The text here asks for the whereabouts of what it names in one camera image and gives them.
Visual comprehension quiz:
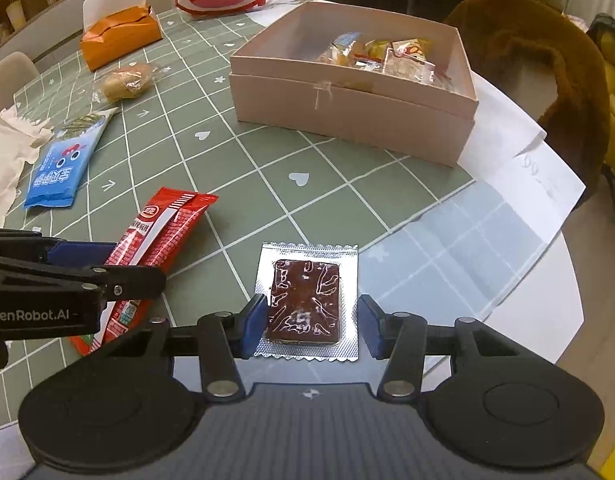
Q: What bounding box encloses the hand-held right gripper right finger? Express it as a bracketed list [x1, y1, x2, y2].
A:
[358, 294, 531, 400]

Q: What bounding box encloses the small yellow candy packet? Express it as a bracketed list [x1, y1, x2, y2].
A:
[365, 39, 394, 62]

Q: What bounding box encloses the white sideboard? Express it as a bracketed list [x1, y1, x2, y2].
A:
[0, 0, 180, 58]

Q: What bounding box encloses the wrapped bread bun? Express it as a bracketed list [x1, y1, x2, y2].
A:
[94, 62, 160, 104]

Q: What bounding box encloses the translucent plastic sheet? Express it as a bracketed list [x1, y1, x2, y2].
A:
[360, 180, 555, 323]

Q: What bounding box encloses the white paper sheet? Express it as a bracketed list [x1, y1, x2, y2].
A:
[457, 71, 588, 243]

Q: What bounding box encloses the chocolate cake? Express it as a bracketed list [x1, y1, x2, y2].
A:
[254, 241, 361, 362]

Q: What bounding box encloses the orange tissue box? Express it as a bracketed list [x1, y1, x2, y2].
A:
[81, 0, 163, 72]

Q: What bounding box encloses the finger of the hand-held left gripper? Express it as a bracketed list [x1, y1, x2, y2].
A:
[0, 227, 119, 268]
[0, 256, 167, 305]

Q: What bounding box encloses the clear biscuit packet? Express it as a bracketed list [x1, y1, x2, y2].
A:
[381, 55, 437, 85]

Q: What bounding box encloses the yellow cartoon snack packet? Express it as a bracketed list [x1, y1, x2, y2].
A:
[391, 37, 433, 61]

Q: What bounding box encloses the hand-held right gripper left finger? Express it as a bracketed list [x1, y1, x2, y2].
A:
[90, 294, 269, 400]

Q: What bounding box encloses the white crumpled cloth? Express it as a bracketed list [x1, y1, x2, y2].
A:
[0, 106, 55, 229]

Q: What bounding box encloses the blue snack packet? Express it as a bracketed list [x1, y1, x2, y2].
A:
[24, 110, 122, 210]

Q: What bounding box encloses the pink cardboard box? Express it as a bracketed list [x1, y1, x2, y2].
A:
[228, 1, 481, 168]

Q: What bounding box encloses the biscuit packet with blue top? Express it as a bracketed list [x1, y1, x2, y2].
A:
[320, 32, 364, 67]

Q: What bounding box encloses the long red snack packet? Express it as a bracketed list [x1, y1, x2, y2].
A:
[70, 186, 219, 357]

